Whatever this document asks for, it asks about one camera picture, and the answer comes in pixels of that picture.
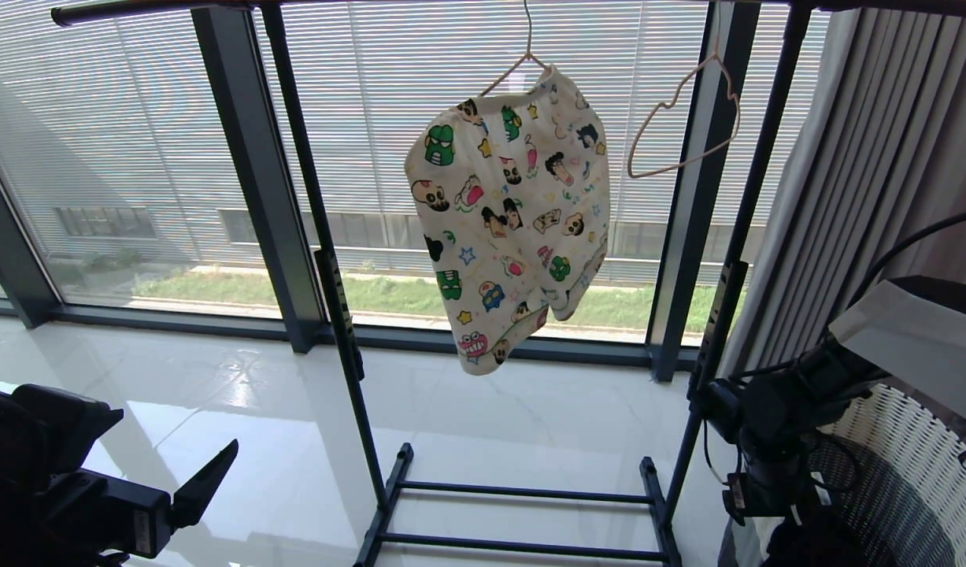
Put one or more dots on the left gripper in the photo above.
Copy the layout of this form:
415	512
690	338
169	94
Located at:
128	516

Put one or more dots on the cream printed garment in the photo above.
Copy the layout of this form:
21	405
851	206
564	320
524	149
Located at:
514	197

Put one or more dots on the pink clothes hanger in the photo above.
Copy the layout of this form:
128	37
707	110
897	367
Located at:
527	31
687	163

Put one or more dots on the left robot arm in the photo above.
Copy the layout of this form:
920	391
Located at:
10	504

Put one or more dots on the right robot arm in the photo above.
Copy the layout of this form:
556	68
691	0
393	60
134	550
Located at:
908	339

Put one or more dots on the black clothes rack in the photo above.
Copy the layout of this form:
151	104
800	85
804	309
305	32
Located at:
337	315

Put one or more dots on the white laundry basket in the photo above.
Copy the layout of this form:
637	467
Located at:
923	441

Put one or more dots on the window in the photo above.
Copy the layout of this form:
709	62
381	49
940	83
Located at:
136	118

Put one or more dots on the beige curtain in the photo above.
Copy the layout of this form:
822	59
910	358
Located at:
884	157

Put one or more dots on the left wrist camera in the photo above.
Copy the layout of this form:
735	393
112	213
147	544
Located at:
65	425

